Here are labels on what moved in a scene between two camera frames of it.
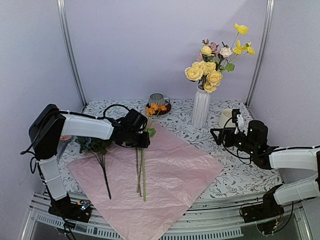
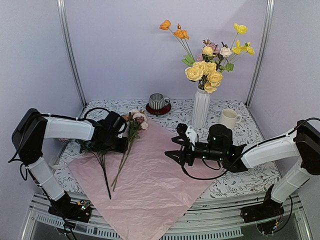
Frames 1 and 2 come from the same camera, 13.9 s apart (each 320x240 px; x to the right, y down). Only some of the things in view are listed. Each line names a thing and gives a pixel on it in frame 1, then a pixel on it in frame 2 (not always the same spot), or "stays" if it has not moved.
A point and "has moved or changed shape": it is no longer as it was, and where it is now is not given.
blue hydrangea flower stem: x=99 y=147 stays
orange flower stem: x=151 y=110 -> x=182 y=36
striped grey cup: x=158 y=99 stays
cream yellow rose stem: x=204 y=72 stays
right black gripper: x=230 y=133 -> x=182 y=154
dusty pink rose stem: x=138 y=161 has moved or changed shape
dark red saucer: x=160 y=112 stays
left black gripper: x=145 y=143 -> x=121 y=149
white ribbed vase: x=201 y=108 stays
